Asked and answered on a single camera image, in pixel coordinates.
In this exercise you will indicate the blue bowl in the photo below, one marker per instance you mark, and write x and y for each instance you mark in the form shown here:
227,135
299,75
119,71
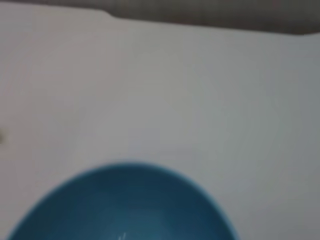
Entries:
125,205

